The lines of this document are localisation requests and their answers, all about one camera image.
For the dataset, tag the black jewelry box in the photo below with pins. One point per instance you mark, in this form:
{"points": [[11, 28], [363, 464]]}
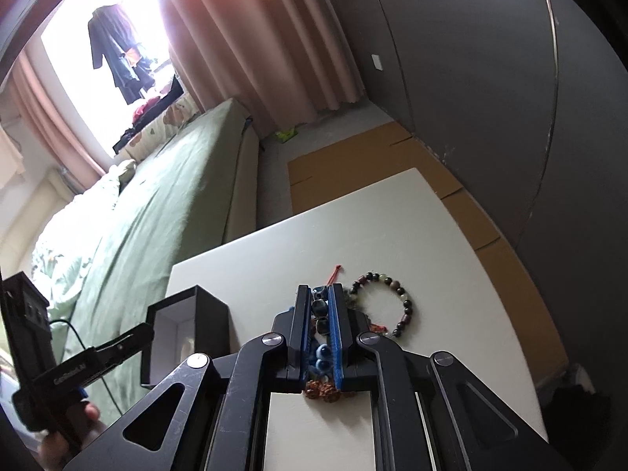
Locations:
{"points": [[189, 324]]}

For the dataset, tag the printed cream quilt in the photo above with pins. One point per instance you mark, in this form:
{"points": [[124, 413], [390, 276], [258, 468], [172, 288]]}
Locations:
{"points": [[162, 125]]}

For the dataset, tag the narrow pink curtain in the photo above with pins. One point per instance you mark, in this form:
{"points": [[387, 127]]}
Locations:
{"points": [[54, 117]]}

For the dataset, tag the red cloth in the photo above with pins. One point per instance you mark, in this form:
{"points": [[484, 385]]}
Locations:
{"points": [[144, 110]]}

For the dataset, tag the hanging dark clothing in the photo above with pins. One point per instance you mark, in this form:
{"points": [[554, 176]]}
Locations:
{"points": [[117, 54]]}

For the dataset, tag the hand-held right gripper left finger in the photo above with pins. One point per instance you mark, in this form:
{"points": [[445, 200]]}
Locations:
{"points": [[305, 333]]}

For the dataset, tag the person's left hand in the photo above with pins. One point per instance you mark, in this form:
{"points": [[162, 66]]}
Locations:
{"points": [[68, 444]]}

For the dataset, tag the flattened brown cardboard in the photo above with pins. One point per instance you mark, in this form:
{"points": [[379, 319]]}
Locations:
{"points": [[338, 176]]}

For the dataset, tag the white wall outlet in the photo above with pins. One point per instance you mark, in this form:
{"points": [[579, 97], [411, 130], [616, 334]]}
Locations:
{"points": [[378, 61]]}

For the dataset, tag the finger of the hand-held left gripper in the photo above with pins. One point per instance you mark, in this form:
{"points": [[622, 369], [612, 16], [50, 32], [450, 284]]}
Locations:
{"points": [[125, 346]]}

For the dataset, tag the dark bag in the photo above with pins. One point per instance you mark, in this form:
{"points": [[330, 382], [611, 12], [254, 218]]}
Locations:
{"points": [[579, 397]]}

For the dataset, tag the bed with green sheet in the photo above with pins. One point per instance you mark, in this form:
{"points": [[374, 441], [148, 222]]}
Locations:
{"points": [[167, 196]]}

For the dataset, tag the light green blanket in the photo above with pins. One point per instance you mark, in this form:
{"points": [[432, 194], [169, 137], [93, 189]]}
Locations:
{"points": [[73, 225]]}

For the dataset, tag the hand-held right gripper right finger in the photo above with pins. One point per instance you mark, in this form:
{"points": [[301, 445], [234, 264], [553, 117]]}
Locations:
{"points": [[336, 338]]}

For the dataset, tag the green wrapper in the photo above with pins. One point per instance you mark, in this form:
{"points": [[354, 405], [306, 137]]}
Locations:
{"points": [[286, 134]]}

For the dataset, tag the wide pink curtain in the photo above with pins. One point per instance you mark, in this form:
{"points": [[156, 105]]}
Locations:
{"points": [[255, 34]]}

